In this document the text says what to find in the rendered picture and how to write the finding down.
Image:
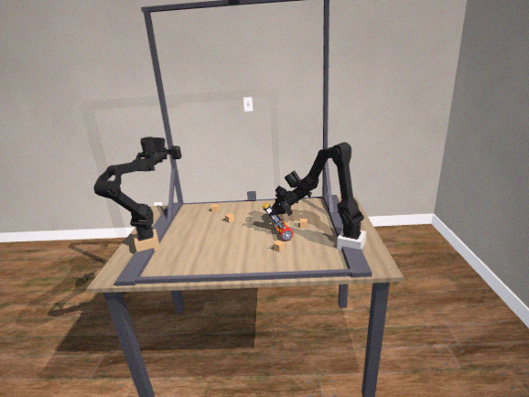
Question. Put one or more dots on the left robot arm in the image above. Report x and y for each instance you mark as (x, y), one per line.
(348, 207)

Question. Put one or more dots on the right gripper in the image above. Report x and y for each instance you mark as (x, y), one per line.
(174, 151)

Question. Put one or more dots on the grey metal overhead frame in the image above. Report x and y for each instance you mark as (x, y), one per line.
(174, 178)

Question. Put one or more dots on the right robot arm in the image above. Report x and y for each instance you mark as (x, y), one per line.
(111, 189)

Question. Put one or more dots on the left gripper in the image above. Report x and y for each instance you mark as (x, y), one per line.
(281, 207)

